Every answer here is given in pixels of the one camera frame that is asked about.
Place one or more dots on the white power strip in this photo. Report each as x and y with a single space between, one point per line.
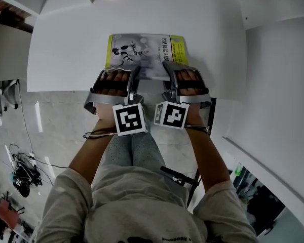
32 159

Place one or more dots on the person's left hand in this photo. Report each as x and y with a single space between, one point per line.
115 77

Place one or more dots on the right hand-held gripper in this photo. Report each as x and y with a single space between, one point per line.
172 115

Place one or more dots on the person's grey dotted trousers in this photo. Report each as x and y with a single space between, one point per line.
136 151

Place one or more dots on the person's grey shirt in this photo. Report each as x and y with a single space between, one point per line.
142 211

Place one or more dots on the person's right hand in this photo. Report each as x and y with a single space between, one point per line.
190 76

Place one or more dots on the white desk with hutch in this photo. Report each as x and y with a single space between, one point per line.
71 47

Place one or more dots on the white mesh office chair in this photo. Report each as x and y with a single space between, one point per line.
3 97

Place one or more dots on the red equipment case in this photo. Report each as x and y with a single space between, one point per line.
5 209

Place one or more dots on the green bottle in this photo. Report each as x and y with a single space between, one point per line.
238 170

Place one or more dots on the person's right forearm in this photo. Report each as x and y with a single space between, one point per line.
207 161

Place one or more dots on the black device with tag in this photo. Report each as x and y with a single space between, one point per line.
21 187

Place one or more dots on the person's left forearm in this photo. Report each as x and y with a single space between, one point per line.
91 156

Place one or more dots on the yellow and grey magazine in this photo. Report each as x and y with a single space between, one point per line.
147 52

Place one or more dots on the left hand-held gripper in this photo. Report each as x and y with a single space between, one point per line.
129 119

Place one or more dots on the dark framed window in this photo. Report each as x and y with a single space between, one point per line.
263 204

